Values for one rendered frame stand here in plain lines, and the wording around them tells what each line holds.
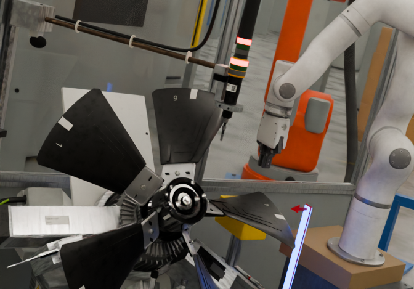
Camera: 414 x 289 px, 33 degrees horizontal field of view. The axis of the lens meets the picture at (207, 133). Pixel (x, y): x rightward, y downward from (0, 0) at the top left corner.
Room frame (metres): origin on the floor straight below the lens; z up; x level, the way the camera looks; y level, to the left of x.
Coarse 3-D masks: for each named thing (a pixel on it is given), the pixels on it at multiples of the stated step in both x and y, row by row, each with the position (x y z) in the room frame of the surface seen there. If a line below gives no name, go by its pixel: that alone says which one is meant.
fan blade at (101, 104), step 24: (96, 96) 1.61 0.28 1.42; (72, 120) 1.58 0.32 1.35; (96, 120) 1.59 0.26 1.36; (48, 144) 1.55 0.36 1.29; (72, 144) 1.57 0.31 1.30; (96, 144) 1.58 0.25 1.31; (120, 144) 1.59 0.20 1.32; (72, 168) 1.57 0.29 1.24; (96, 168) 1.58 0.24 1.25; (120, 168) 1.59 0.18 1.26; (120, 192) 1.60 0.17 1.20
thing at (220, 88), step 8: (216, 72) 1.68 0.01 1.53; (224, 72) 1.67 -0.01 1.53; (216, 80) 1.67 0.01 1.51; (224, 80) 1.67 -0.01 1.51; (216, 88) 1.68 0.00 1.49; (224, 88) 1.68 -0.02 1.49; (216, 96) 1.68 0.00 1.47; (224, 96) 1.69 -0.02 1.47; (216, 104) 1.66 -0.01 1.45; (224, 104) 1.65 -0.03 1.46
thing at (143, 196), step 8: (144, 168) 1.60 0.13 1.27; (144, 176) 1.61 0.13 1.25; (152, 176) 1.61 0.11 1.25; (136, 184) 1.61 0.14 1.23; (144, 184) 1.61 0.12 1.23; (152, 184) 1.61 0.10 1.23; (160, 184) 1.61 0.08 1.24; (128, 192) 1.61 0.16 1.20; (136, 192) 1.61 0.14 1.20; (144, 192) 1.61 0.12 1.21; (152, 192) 1.61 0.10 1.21; (136, 200) 1.61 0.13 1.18; (144, 200) 1.61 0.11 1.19
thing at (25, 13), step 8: (16, 0) 1.88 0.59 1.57; (24, 0) 1.91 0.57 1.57; (16, 8) 1.88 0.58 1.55; (24, 8) 1.87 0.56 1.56; (32, 8) 1.86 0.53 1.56; (40, 8) 1.85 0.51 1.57; (48, 8) 1.89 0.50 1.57; (16, 16) 1.88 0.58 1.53; (24, 16) 1.87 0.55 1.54; (32, 16) 1.86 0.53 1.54; (40, 16) 1.86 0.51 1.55; (48, 16) 1.89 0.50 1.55; (16, 24) 1.88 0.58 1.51; (24, 24) 1.87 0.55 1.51; (32, 24) 1.86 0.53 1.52; (40, 24) 1.86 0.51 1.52; (48, 24) 1.90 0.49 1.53
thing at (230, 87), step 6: (228, 78) 1.68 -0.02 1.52; (234, 78) 1.66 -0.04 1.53; (240, 78) 1.67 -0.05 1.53; (228, 84) 1.67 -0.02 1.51; (234, 84) 1.66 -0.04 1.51; (240, 84) 1.67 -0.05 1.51; (228, 90) 1.66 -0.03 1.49; (234, 90) 1.66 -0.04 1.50; (228, 96) 1.66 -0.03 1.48; (234, 96) 1.66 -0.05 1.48; (228, 102) 1.66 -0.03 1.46; (234, 102) 1.67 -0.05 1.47; (222, 114) 1.67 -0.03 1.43; (228, 114) 1.67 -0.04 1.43
